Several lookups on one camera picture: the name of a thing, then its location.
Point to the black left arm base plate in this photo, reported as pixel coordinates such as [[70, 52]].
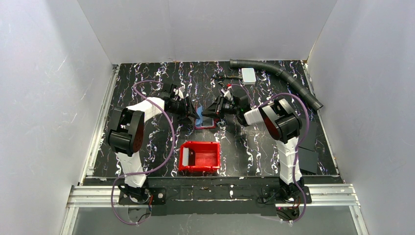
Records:
[[141, 196]]

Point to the aluminium frame rail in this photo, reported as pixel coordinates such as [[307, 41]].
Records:
[[220, 204]]

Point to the upper black card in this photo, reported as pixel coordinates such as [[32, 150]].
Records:
[[310, 139]]

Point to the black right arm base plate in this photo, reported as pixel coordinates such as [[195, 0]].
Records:
[[275, 195]]

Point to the white rectangular box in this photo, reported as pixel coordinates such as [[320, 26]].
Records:
[[248, 76]]

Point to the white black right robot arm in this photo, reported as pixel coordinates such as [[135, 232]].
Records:
[[280, 119]]

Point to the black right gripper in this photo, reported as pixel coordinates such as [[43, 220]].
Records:
[[219, 106]]

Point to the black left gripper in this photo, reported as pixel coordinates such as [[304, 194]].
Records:
[[183, 106]]

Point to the lower black card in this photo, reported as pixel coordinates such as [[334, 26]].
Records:
[[308, 161]]

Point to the black card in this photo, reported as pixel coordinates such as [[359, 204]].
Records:
[[308, 161], [310, 139]]

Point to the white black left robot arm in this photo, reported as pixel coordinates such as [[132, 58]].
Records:
[[126, 128]]

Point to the black grey pliers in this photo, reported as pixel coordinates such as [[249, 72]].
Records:
[[221, 78]]

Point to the red plastic bin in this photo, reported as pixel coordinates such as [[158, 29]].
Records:
[[200, 156]]

